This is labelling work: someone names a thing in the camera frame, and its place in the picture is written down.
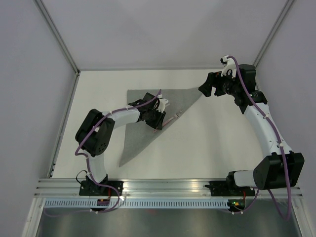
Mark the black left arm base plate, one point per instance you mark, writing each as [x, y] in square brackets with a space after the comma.
[89, 188]

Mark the white slotted cable duct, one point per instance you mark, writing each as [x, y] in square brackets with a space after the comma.
[138, 203]

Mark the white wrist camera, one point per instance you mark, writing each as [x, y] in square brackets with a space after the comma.
[162, 104]
[230, 66]

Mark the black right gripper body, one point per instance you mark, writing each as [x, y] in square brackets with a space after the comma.
[229, 85]

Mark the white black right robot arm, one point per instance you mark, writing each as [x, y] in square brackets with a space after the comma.
[280, 167]

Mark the aluminium frame post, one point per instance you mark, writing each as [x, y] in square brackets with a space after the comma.
[56, 34]
[274, 30]

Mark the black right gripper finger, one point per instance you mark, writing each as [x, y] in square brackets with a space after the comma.
[206, 87]
[218, 89]

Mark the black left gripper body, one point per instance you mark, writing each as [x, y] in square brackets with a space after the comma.
[155, 117]

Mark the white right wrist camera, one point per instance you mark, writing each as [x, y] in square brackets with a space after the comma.
[230, 66]

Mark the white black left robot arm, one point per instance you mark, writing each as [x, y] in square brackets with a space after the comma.
[94, 134]

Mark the aluminium mounting rail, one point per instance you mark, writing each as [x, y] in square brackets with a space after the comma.
[132, 188]

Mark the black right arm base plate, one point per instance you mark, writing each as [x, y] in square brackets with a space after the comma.
[222, 189]

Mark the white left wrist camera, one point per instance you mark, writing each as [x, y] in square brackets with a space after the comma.
[162, 104]

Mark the right aluminium frame post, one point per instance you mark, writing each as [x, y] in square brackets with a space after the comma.
[274, 30]

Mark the left aluminium frame post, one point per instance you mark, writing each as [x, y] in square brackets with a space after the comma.
[56, 34]

